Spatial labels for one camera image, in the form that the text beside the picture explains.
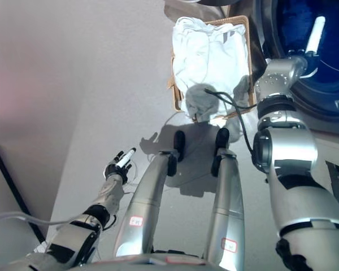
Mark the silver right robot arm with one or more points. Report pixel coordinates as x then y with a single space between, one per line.
293 146

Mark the woven brown laundry basket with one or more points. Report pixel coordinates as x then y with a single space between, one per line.
231 20

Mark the grey front-load washing machine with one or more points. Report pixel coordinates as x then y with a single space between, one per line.
313 107

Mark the white curved side panel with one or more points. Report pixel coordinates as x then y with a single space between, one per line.
333 146

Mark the black left robot foot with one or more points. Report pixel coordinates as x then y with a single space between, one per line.
179 144

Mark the silver right robot leg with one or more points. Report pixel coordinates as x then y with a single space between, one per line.
226 197

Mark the grey robot torso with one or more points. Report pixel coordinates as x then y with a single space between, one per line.
158 261

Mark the silver left robot leg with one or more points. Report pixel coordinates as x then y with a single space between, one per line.
147 197

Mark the white clothes pile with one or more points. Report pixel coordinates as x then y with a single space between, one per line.
197 56

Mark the black robot foot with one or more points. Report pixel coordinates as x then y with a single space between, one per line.
179 144
222 139

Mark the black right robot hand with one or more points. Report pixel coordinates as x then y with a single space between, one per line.
315 34

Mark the black right robot foot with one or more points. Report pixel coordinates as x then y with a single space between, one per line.
222 139

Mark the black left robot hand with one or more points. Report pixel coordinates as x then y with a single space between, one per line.
114 170

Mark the silver robot leg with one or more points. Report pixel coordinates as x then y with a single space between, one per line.
226 197
147 197

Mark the navy blue garment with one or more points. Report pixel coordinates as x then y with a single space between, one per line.
293 28

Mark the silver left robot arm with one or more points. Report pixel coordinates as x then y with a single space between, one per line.
73 242

